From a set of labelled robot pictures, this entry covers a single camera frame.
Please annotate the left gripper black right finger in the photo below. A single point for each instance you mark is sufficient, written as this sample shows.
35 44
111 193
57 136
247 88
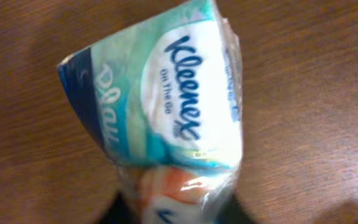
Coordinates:
233 213

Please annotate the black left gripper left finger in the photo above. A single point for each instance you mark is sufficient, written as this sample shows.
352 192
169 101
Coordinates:
118 212

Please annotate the multicolour tissue pack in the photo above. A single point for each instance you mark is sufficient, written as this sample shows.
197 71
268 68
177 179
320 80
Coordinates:
162 99

